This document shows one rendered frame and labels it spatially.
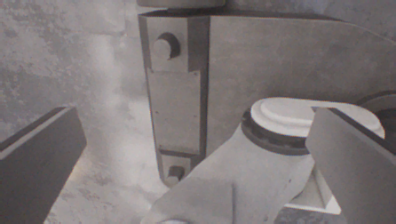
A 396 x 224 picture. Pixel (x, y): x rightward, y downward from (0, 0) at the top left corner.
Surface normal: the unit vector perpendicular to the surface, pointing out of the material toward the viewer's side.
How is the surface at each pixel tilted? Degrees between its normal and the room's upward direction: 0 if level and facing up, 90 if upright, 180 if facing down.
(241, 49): 0
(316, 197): 90
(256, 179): 90
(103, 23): 0
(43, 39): 0
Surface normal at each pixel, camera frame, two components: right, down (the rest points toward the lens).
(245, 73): -0.19, 0.50
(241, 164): 0.00, -0.86
